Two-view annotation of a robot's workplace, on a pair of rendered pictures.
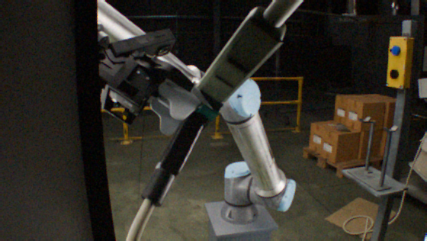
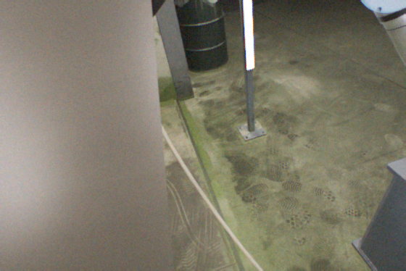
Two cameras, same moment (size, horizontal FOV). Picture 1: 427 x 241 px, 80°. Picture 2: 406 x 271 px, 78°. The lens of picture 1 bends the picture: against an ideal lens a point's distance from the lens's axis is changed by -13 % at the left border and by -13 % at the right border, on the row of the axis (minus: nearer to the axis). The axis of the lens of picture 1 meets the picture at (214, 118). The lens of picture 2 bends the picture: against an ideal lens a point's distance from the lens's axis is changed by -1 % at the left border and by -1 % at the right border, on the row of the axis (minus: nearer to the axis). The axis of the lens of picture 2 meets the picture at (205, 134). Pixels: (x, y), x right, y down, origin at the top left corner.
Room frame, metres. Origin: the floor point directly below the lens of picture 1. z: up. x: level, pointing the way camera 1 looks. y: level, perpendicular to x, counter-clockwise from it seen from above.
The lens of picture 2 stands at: (0.50, -0.62, 1.45)
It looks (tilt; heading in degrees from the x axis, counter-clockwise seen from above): 40 degrees down; 94
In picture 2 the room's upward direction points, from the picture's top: 12 degrees counter-clockwise
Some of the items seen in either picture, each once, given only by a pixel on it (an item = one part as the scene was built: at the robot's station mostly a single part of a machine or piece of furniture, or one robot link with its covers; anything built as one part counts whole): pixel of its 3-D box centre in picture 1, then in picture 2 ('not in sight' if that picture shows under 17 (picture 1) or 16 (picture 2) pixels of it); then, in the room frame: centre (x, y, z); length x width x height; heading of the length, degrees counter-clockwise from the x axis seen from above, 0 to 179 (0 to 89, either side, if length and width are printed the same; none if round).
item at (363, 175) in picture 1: (376, 151); not in sight; (1.35, -0.85, 0.95); 0.26 x 0.15 x 0.32; 12
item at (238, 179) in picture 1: (242, 181); not in sight; (1.29, -0.13, 0.83); 0.17 x 0.15 x 0.18; 55
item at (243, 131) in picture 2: not in sight; (251, 130); (0.79, 1.05, 0.01); 0.20 x 0.20 x 0.01; 12
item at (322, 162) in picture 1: (354, 155); not in sight; (3.58, -1.93, 0.07); 1.20 x 0.80 x 0.14; 109
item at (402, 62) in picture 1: (399, 62); not in sight; (1.38, -0.95, 1.42); 0.12 x 0.06 x 0.26; 12
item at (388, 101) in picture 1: (388, 113); not in sight; (3.53, -2.34, 0.69); 0.38 x 0.29 x 0.36; 108
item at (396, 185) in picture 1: (374, 180); not in sight; (1.35, -0.87, 0.78); 0.31 x 0.23 x 0.01; 12
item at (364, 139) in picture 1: (362, 140); not in sight; (3.46, -1.96, 0.32); 0.38 x 0.29 x 0.36; 112
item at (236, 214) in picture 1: (239, 206); not in sight; (1.30, -0.13, 0.69); 0.19 x 0.19 x 0.10
